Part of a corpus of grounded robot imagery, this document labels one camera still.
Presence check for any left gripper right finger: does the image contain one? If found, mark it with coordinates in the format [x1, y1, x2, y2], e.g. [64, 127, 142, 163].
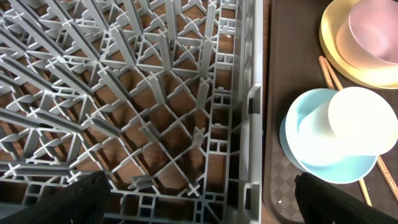
[295, 172, 397, 224]

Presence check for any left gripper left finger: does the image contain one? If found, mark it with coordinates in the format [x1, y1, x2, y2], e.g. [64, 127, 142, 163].
[1, 171, 111, 224]

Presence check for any yellow plate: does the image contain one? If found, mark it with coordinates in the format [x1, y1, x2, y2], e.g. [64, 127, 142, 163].
[319, 0, 397, 89]

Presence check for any right wooden chopstick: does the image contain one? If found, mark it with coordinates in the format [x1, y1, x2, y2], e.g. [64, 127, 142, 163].
[324, 57, 397, 200]

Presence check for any grey plastic dishwasher rack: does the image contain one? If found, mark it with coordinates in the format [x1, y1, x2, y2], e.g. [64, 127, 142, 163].
[1, 0, 263, 223]

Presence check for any white cup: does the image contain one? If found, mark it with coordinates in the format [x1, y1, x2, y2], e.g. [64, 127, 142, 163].
[298, 87, 397, 166]

